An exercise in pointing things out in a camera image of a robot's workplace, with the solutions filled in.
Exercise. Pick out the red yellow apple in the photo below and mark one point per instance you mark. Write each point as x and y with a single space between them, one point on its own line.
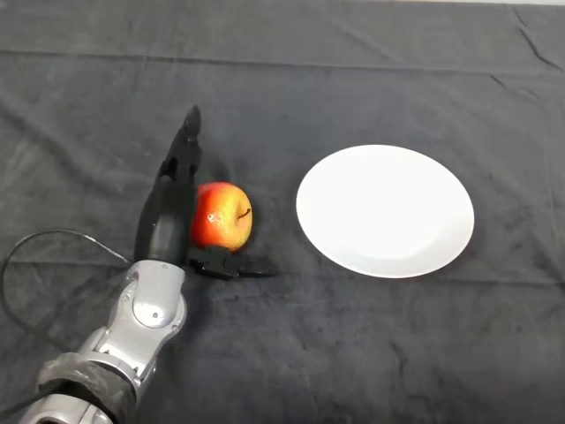
223 216

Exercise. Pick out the round white plate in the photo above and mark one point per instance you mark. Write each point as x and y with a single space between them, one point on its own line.
385 211

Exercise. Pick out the black cloth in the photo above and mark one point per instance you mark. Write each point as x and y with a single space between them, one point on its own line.
335 344

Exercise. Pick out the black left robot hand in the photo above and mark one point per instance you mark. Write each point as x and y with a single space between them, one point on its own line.
167 221

